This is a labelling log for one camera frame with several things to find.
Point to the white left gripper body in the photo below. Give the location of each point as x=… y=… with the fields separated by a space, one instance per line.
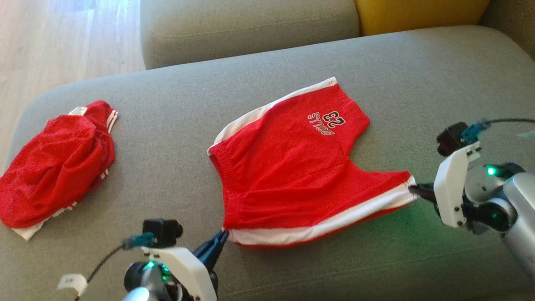
x=190 y=267

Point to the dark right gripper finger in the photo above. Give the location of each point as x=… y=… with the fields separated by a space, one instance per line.
x=428 y=198
x=422 y=188

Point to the red white-trimmed basketball shorts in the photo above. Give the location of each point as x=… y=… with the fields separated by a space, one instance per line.
x=292 y=175

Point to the grey sofa seat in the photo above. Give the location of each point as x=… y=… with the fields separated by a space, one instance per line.
x=167 y=146

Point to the grey sofa armrest cushion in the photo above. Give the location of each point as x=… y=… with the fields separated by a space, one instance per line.
x=512 y=23

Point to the grey sofa back cushion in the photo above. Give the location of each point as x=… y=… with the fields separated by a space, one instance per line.
x=250 y=29

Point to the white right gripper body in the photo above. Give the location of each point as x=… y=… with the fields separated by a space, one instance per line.
x=451 y=188

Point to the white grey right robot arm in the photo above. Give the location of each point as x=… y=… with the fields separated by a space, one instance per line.
x=518 y=209

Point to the yellow sofa cushion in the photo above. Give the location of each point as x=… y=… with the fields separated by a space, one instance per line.
x=418 y=14

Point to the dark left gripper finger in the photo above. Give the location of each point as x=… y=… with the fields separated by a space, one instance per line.
x=211 y=244
x=214 y=259

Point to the red white-trimmed basketball jersey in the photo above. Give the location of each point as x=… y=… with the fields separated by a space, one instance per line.
x=54 y=167

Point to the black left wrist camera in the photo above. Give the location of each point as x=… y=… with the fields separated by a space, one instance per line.
x=163 y=232

